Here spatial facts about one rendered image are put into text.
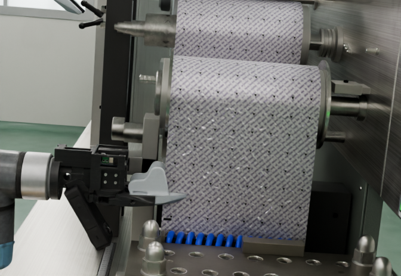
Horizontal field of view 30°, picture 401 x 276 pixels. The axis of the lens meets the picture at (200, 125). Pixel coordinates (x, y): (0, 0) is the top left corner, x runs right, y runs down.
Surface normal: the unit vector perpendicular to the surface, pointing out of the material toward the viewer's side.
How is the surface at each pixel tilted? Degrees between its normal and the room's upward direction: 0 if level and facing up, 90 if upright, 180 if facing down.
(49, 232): 0
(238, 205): 90
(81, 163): 90
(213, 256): 0
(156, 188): 90
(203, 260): 0
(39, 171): 61
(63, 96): 90
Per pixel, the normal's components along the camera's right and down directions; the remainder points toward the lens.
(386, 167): -1.00, -0.07
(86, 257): 0.07, -0.98
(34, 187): 0.01, 0.37
